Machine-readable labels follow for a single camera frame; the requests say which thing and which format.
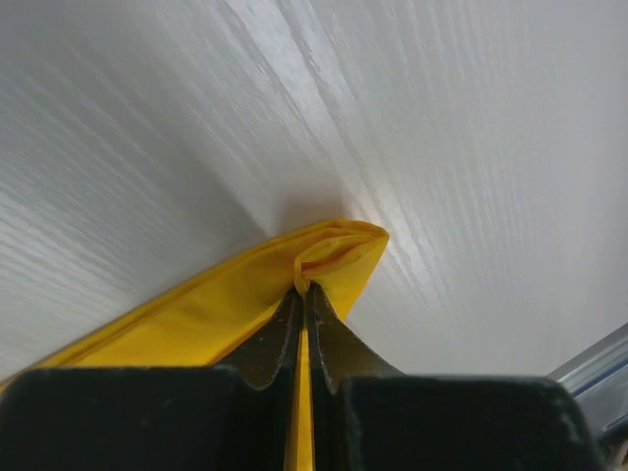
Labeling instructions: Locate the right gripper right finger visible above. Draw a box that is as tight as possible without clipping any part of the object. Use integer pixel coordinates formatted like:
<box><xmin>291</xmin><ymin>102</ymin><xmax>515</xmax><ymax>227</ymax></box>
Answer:
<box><xmin>306</xmin><ymin>285</ymin><xmax>603</xmax><ymax>470</ymax></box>

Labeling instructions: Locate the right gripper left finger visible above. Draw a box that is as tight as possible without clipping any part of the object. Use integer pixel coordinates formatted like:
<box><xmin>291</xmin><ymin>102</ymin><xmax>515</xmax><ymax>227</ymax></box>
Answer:
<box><xmin>1</xmin><ymin>291</ymin><xmax>302</xmax><ymax>470</ymax></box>

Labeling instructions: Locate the aluminium mounting rail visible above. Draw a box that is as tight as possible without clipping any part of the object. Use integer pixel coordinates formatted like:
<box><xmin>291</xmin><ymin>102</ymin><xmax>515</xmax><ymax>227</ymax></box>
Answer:
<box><xmin>549</xmin><ymin>324</ymin><xmax>627</xmax><ymax>440</ymax></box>

